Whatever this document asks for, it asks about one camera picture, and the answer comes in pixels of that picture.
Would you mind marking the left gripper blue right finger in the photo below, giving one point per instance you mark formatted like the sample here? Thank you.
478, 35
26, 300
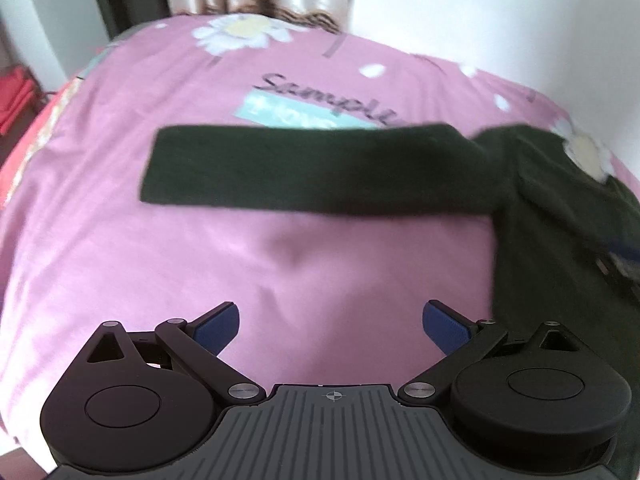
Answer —
447, 328

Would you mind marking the black knit sweater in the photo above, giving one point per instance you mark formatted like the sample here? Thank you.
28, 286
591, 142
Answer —
554, 222

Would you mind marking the red cloth pile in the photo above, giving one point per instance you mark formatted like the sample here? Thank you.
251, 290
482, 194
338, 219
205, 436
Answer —
19, 91

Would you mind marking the pink floral bed sheet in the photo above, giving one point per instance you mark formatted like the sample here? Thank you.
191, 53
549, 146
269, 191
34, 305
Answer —
323, 297

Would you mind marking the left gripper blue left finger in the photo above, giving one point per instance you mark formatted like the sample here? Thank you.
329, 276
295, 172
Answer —
215, 329

